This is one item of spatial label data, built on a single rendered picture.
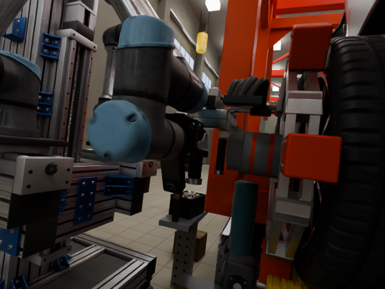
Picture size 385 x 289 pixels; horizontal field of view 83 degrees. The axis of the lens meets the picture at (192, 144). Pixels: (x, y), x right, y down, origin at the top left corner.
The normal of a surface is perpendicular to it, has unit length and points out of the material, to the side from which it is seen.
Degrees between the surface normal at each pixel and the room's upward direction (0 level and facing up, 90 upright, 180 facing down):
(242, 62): 90
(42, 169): 90
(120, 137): 90
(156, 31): 87
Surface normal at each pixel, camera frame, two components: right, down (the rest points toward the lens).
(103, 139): -0.32, -0.06
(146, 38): 0.17, -0.04
